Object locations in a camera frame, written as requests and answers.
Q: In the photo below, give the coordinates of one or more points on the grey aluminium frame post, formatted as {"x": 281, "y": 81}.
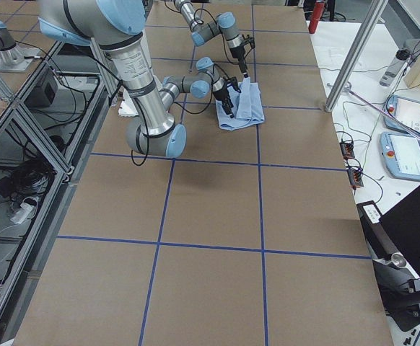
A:
{"x": 363, "y": 34}

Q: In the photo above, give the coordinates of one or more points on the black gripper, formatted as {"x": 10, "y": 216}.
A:
{"x": 238, "y": 55}
{"x": 221, "y": 95}

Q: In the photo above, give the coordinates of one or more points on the blue teach pendant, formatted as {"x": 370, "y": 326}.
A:
{"x": 401, "y": 155}
{"x": 405, "y": 110}

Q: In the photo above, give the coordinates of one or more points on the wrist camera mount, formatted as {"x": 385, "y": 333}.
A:
{"x": 248, "y": 40}
{"x": 232, "y": 82}

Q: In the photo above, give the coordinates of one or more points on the red cylinder bottle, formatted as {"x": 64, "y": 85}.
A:
{"x": 316, "y": 15}

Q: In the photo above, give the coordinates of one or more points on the far blue teach pendant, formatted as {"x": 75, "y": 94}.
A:
{"x": 405, "y": 110}

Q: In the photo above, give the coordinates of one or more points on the near blue teach pendant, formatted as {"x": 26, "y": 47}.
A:
{"x": 401, "y": 155}

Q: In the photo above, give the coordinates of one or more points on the light blue t-shirt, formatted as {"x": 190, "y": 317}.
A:
{"x": 247, "y": 110}

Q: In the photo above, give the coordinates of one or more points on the black power adapter box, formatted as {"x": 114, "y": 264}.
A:
{"x": 44, "y": 92}

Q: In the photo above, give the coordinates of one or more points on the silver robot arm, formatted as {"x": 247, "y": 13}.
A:
{"x": 117, "y": 26}
{"x": 205, "y": 27}

